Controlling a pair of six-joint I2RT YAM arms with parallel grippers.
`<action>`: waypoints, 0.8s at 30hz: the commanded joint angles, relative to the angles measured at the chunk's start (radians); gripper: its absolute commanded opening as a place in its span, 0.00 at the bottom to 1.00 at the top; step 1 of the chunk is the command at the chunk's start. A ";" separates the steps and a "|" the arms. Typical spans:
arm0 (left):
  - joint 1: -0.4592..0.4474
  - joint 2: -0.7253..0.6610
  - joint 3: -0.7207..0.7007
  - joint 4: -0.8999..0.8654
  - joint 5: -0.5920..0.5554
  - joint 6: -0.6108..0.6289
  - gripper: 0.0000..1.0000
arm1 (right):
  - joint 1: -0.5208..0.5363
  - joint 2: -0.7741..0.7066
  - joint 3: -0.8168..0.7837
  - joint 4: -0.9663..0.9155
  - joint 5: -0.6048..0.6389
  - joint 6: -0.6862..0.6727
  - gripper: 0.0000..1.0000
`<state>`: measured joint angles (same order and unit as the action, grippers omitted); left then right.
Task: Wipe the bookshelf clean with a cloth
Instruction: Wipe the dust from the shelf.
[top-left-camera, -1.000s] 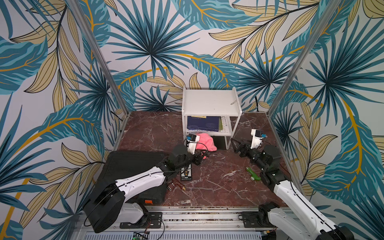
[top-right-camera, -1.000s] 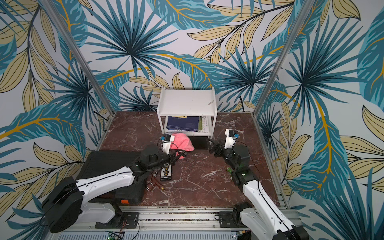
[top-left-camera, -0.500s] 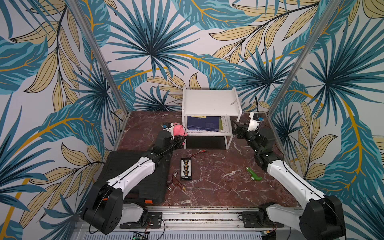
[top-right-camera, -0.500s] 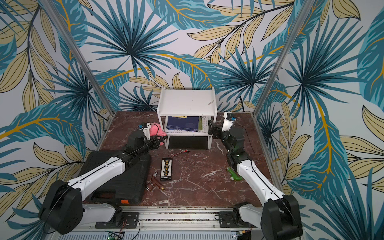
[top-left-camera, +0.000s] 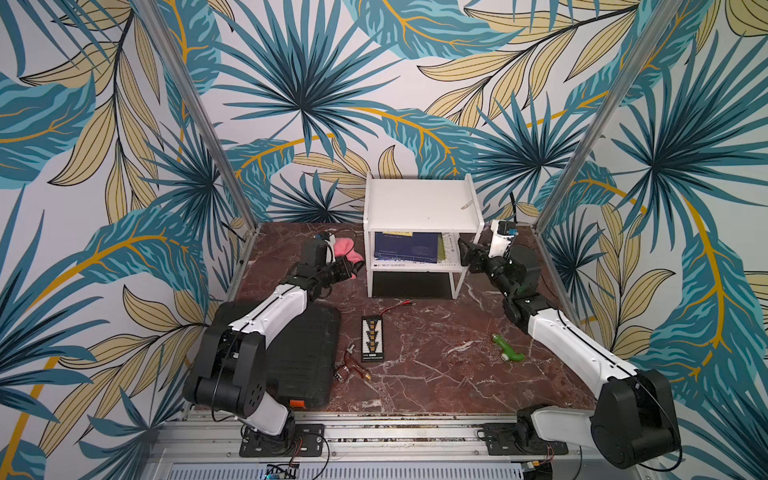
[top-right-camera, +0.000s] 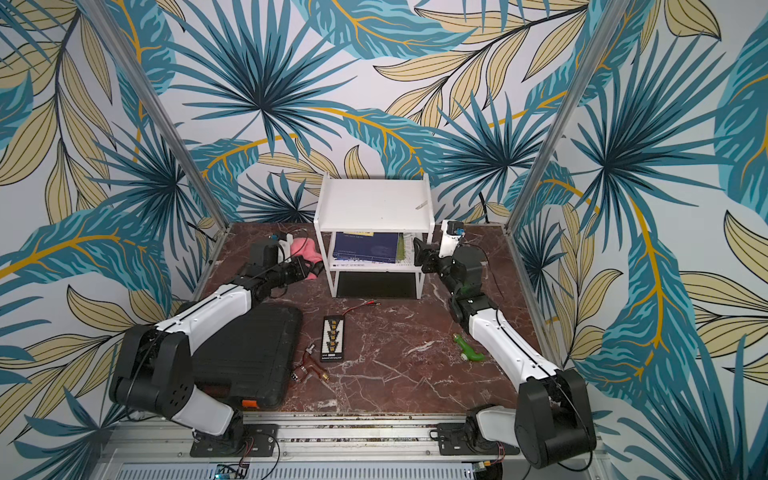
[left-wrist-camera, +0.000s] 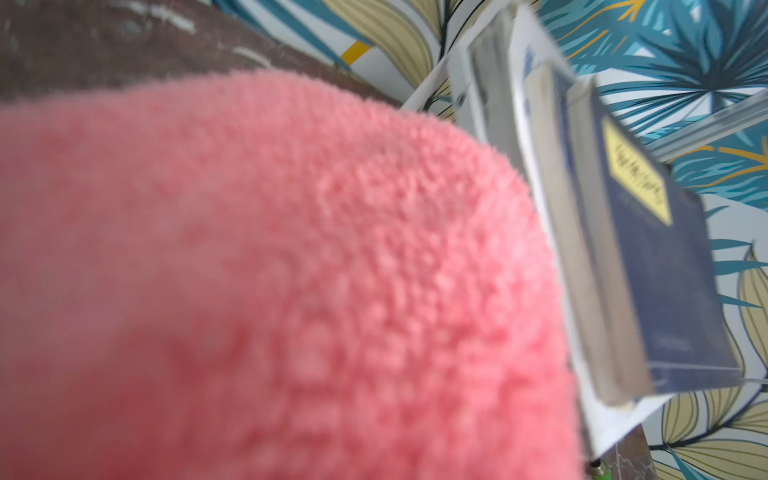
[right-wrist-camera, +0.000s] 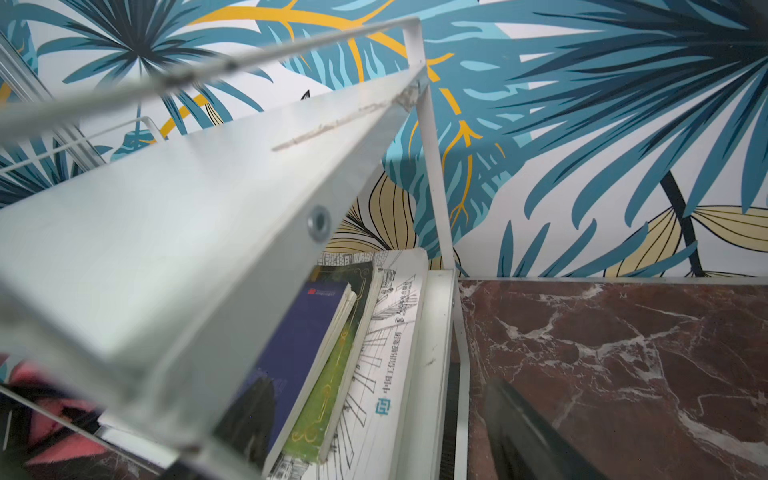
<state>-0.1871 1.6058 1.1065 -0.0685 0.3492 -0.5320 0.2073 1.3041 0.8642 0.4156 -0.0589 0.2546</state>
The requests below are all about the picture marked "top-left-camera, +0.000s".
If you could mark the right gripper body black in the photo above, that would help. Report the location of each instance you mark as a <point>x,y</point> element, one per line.
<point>477,258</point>

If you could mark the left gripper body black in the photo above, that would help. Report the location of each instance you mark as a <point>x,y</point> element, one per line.
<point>335,272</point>

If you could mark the pink fluffy cloth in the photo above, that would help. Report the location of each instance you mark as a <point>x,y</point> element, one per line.
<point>344,248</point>

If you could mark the white two-tier bookshelf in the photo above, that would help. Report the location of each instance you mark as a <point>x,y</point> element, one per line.
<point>413,205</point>

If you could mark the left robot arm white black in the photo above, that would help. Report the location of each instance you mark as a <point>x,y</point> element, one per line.
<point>252,333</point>

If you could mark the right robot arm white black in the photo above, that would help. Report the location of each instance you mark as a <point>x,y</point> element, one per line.
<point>634,419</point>

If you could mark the black mat under shelf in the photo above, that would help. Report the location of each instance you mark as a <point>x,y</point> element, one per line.
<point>411,285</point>

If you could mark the dark blue book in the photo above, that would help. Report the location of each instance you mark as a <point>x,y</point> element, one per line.
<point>422,247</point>

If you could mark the black bit holder strip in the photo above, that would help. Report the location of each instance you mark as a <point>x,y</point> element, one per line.
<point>372,349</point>

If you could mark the red black test leads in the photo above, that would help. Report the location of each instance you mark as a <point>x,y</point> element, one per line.
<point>393,307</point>

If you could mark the black plastic tool case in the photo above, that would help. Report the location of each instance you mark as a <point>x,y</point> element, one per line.
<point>299,362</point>

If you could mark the green plastic nozzle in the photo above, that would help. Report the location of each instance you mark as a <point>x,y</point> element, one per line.
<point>508,353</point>

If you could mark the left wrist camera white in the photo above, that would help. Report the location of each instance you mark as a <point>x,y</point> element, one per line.
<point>329,240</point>

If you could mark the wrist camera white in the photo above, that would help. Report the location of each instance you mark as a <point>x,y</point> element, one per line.
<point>329,240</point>
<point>504,233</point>

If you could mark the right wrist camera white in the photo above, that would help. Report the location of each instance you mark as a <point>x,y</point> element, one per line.
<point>504,233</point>

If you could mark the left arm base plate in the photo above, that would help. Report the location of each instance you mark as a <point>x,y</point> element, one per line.
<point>299,440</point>

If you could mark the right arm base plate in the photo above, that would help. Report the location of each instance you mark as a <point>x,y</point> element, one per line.
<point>509,439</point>

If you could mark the aluminium rail at front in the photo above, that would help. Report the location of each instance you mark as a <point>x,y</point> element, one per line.
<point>368,446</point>

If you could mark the right aluminium frame post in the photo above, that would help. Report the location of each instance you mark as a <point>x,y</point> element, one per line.
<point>661,17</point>

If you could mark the aluminium frame post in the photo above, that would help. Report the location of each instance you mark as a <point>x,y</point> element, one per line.
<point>163,41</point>
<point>661,17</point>

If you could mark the left aluminium frame post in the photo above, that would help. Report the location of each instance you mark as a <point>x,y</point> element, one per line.
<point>163,41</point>

